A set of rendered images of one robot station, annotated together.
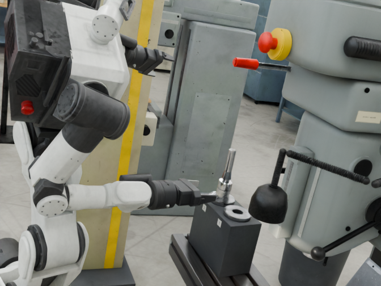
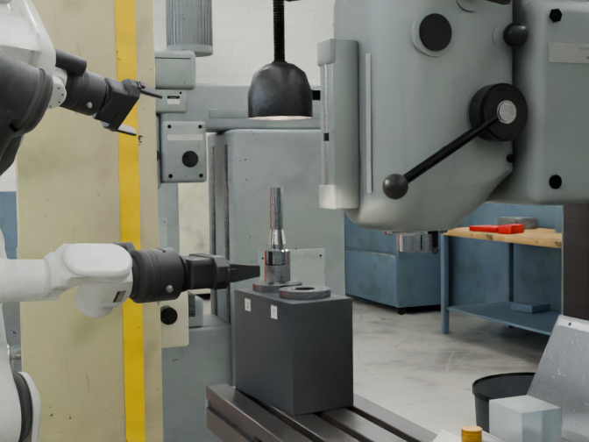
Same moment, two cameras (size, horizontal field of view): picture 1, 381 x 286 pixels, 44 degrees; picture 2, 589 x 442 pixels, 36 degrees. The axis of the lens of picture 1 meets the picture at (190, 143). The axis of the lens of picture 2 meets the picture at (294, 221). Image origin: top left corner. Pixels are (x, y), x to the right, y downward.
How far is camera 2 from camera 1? 0.52 m
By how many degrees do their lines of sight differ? 15
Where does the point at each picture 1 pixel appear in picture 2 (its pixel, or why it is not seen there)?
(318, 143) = (358, 23)
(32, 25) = not seen: outside the picture
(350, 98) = not seen: outside the picture
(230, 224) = (291, 302)
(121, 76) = (34, 39)
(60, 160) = not seen: outside the picture
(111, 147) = (105, 345)
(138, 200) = (106, 269)
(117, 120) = (28, 85)
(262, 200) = (261, 80)
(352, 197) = (434, 89)
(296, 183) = (339, 97)
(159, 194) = (148, 264)
